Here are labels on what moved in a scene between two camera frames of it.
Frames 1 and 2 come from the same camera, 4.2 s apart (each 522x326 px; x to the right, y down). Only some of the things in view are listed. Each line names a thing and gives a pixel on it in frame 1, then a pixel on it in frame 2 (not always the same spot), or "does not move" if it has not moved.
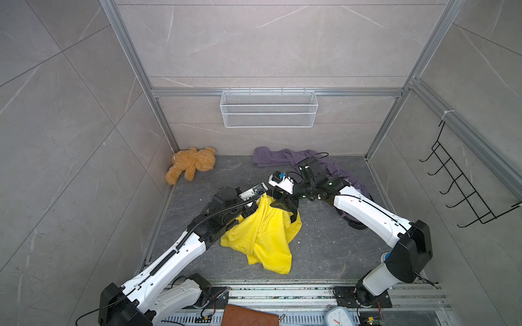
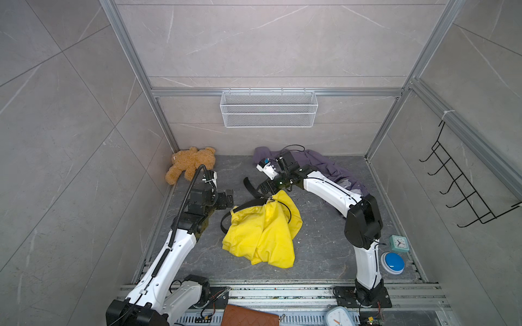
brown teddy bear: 189,161 does not move
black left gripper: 249,211 -> 222,204
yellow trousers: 264,233 does not move
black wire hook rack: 473,200 does not move
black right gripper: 285,202 -> 269,183
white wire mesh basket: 266,109 does not move
